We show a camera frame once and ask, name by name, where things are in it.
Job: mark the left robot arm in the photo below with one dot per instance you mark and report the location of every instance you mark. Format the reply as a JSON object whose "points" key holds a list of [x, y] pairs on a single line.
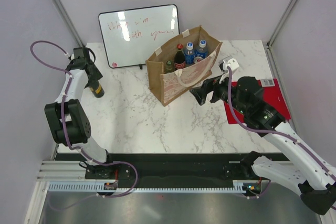
{"points": [[67, 120]]}

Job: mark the blue-label water bottle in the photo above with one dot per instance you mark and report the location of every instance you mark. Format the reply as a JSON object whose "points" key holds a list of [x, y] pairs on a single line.
{"points": [[201, 50], [189, 53]]}

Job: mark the white cable duct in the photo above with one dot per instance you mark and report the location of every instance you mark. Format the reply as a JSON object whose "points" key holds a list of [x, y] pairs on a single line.
{"points": [[105, 187]]}

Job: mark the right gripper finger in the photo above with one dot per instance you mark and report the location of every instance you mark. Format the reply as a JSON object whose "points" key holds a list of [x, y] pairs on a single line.
{"points": [[208, 85], [201, 99]]}

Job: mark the silver beverage can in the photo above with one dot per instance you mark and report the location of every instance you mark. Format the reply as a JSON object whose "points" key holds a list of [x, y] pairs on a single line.
{"points": [[197, 59]]}

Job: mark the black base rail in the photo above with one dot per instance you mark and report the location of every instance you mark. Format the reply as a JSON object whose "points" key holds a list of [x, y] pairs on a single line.
{"points": [[172, 170]]}

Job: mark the white dry-erase board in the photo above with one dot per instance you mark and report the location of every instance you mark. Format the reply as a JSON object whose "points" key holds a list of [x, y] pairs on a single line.
{"points": [[131, 36]]}

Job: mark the brown canvas tote bag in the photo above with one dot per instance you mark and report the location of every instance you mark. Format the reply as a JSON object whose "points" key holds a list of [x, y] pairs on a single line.
{"points": [[169, 86]]}

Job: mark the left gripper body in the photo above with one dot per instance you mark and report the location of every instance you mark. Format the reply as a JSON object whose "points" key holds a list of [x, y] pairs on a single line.
{"points": [[96, 75]]}

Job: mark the black and yellow can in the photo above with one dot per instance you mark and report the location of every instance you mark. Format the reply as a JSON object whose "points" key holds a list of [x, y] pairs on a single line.
{"points": [[96, 89]]}

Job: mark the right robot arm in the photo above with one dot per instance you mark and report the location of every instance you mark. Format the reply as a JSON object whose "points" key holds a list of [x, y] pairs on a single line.
{"points": [[313, 180]]}

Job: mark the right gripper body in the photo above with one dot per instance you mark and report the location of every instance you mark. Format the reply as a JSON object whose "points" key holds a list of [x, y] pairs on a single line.
{"points": [[220, 91]]}

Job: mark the Coca-Cola glass bottle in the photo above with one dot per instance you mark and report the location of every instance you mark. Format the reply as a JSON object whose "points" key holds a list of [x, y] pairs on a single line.
{"points": [[179, 59]]}

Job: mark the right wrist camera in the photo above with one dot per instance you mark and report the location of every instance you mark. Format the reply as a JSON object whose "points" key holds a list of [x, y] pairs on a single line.
{"points": [[224, 64]]}

